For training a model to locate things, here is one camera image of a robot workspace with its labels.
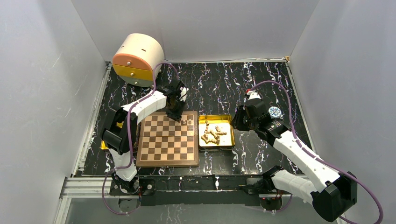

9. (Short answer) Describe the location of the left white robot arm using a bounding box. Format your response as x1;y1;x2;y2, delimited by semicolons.
100;80;189;194

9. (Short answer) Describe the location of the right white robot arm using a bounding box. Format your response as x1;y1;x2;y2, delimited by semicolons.
231;98;357;222

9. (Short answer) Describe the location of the gold tin with light pieces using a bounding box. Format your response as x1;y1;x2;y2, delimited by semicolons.
198;114;235;150

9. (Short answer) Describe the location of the pile of light pieces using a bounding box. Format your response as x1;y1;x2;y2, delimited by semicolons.
200;120;228;146

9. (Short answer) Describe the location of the gold tin with dark pieces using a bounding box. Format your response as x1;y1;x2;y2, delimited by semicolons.
102;121;124;151

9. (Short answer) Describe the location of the small blue white jar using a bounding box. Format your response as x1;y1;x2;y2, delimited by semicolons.
268;106;282;119

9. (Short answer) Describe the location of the wooden chessboard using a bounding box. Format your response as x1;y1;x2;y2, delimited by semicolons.
136;111;199;168

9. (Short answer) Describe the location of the round cream drawer box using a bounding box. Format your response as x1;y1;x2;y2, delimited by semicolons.
112;33;164;87

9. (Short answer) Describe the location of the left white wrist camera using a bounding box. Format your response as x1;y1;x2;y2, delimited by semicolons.
179;87;189;102

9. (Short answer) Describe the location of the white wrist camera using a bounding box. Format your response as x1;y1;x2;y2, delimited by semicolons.
179;87;189;102
246;89;261;101

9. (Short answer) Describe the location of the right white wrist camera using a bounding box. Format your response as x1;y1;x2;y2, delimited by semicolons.
246;89;261;101

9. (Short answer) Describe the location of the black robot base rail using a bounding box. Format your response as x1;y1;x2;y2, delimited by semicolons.
110;175;291;214

